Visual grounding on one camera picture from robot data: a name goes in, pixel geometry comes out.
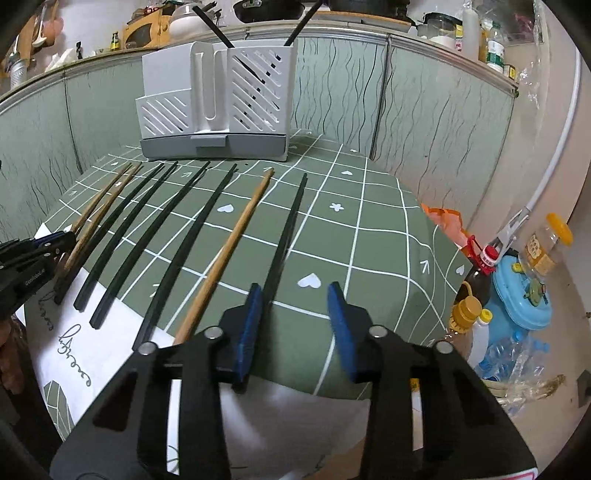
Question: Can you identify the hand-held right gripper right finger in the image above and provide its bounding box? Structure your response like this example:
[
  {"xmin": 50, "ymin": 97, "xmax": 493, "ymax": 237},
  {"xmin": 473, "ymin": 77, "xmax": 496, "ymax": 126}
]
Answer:
[{"xmin": 327, "ymin": 281, "xmax": 539, "ymax": 480}]

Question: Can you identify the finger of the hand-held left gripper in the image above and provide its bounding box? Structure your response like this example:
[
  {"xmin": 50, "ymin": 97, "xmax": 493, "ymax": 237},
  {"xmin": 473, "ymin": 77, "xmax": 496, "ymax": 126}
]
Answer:
[{"xmin": 25, "ymin": 231, "xmax": 77, "ymax": 259}]

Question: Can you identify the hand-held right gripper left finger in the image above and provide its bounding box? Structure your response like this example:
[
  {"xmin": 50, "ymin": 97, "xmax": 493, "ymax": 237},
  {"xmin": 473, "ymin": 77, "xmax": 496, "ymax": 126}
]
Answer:
[{"xmin": 51, "ymin": 282, "xmax": 264, "ymax": 480}]

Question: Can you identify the black chopstick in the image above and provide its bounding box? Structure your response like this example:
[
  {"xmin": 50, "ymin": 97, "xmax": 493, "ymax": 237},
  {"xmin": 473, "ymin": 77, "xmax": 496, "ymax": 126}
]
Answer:
[
  {"xmin": 74, "ymin": 161, "xmax": 178, "ymax": 311},
  {"xmin": 256, "ymin": 173, "xmax": 308, "ymax": 301},
  {"xmin": 52, "ymin": 161, "xmax": 166, "ymax": 305},
  {"xmin": 132, "ymin": 164, "xmax": 238, "ymax": 350},
  {"xmin": 191, "ymin": 6, "xmax": 280, "ymax": 93},
  {"xmin": 285, "ymin": 0, "xmax": 324, "ymax": 48},
  {"xmin": 90, "ymin": 161, "xmax": 211, "ymax": 329}
]

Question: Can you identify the wooden chopstick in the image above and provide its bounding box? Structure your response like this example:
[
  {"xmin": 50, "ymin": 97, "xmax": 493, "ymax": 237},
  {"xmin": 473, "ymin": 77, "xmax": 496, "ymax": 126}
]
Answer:
[
  {"xmin": 173, "ymin": 167, "xmax": 276, "ymax": 346},
  {"xmin": 56, "ymin": 163, "xmax": 143, "ymax": 289},
  {"xmin": 69, "ymin": 161, "xmax": 133, "ymax": 236}
]

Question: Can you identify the white grey utensil holder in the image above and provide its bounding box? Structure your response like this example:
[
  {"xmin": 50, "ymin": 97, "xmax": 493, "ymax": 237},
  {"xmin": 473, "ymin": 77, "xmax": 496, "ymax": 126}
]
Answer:
[{"xmin": 135, "ymin": 41, "xmax": 298, "ymax": 162}]

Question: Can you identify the green checked tablecloth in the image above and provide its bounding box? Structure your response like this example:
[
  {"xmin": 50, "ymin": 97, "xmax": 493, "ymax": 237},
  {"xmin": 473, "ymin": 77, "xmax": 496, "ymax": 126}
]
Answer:
[{"xmin": 16, "ymin": 131, "xmax": 476, "ymax": 480}]

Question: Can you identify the oil bottle yellow cap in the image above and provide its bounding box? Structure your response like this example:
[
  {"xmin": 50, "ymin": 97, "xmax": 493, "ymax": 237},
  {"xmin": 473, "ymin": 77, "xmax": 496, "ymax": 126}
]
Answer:
[{"xmin": 449, "ymin": 295, "xmax": 491, "ymax": 363}]

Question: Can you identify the dark bottle red cap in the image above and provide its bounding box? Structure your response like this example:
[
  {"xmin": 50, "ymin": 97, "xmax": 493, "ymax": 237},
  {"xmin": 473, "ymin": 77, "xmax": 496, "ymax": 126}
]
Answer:
[{"xmin": 462, "ymin": 235, "xmax": 503, "ymax": 308}]

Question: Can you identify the orange plastic bag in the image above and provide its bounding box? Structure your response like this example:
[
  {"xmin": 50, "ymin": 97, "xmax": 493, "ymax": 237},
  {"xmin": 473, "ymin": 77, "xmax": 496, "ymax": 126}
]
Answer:
[{"xmin": 422, "ymin": 205, "xmax": 472, "ymax": 246}]

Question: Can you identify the clear plastic water bottle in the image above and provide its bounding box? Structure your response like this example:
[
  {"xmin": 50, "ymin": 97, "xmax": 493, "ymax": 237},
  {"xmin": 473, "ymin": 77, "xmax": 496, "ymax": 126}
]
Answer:
[{"xmin": 478, "ymin": 332, "xmax": 546, "ymax": 380}]

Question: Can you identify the metal grater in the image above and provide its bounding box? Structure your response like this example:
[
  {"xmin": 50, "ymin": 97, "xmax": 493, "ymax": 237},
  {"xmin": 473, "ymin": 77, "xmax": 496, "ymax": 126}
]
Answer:
[{"xmin": 4, "ymin": 46, "xmax": 34, "ymax": 89}]

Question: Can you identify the blue plastic container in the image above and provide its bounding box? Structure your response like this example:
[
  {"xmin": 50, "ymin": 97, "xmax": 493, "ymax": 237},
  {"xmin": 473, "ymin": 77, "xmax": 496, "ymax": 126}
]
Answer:
[{"xmin": 492, "ymin": 256, "xmax": 553, "ymax": 331}]

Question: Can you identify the clear plastic bag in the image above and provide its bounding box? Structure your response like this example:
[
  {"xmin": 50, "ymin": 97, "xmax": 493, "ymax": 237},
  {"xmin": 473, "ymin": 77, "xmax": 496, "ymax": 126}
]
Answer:
[{"xmin": 496, "ymin": 373, "xmax": 570, "ymax": 417}]

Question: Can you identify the clear jar yellow lid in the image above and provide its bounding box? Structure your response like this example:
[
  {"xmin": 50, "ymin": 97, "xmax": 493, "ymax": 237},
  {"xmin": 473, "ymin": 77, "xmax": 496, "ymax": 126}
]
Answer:
[{"xmin": 524, "ymin": 213, "xmax": 574, "ymax": 275}]

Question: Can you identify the yellow microwave oven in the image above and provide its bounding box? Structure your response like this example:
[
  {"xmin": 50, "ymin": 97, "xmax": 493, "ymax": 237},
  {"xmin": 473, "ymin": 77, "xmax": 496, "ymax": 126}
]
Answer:
[{"xmin": 122, "ymin": 11, "xmax": 162, "ymax": 47}]

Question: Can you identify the white bowl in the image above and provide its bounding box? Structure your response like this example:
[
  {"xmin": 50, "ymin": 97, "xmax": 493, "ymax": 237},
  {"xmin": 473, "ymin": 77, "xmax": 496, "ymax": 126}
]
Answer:
[{"xmin": 168, "ymin": 4, "xmax": 208, "ymax": 40}]

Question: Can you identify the white pipe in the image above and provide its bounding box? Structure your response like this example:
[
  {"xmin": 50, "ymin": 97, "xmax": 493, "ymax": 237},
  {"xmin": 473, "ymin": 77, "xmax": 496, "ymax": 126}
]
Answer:
[{"xmin": 522, "ymin": 46, "xmax": 583, "ymax": 232}]

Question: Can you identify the black wok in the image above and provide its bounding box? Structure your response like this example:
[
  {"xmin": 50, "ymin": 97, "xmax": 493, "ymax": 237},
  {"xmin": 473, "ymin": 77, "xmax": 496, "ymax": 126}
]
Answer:
[{"xmin": 232, "ymin": 0, "xmax": 303, "ymax": 24}]

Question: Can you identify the wooden board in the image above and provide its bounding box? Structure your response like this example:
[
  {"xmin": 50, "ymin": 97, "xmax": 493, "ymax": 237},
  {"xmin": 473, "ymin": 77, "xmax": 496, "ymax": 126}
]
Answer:
[{"xmin": 318, "ymin": 11, "xmax": 416, "ymax": 33}]

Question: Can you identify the jar of white powder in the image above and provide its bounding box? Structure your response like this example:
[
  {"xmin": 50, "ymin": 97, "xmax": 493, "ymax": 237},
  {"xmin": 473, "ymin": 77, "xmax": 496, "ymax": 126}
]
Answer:
[{"xmin": 422, "ymin": 13, "xmax": 462, "ymax": 47}]

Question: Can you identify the white bottle green label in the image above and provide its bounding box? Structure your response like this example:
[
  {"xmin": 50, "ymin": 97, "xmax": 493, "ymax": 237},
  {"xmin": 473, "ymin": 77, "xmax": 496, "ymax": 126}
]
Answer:
[{"xmin": 487, "ymin": 22, "xmax": 506, "ymax": 72}]

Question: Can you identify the white squeeze bottle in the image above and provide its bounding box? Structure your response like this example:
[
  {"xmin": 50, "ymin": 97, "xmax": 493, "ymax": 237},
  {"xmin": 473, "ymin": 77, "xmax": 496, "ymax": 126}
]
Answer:
[{"xmin": 462, "ymin": 8, "xmax": 482, "ymax": 61}]

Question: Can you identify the black cooking pot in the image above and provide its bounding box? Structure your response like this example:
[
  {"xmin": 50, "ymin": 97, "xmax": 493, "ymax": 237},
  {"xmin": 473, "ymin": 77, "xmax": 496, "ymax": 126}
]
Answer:
[{"xmin": 328, "ymin": 0, "xmax": 411, "ymax": 14}]

